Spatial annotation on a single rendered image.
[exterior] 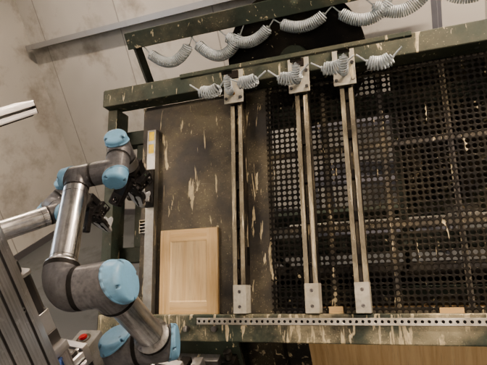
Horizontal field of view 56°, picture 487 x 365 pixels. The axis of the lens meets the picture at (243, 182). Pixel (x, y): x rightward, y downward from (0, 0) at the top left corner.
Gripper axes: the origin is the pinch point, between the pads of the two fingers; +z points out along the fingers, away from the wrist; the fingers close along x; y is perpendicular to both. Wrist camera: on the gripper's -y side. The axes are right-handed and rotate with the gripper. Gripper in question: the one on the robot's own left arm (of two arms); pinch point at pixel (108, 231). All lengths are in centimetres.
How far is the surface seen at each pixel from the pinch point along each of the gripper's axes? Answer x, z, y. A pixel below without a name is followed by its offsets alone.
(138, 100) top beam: 10, -17, 72
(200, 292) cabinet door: -33, 40, -7
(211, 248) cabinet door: -36.1, 30.4, 11.7
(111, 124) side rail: 28, -10, 62
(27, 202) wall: 352, 162, 136
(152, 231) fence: -4.6, 21.1, 14.3
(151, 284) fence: -7.5, 33.2, -8.7
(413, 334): -127, 53, -8
